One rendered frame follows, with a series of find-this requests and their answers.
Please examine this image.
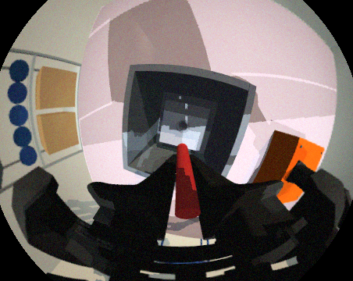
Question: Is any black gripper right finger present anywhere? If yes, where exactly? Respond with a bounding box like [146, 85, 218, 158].
[190, 154, 283, 240]

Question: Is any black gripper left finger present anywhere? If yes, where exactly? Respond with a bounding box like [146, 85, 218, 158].
[87, 154, 177, 240]

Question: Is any red peg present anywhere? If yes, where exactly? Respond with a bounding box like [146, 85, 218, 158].
[174, 144, 201, 219]

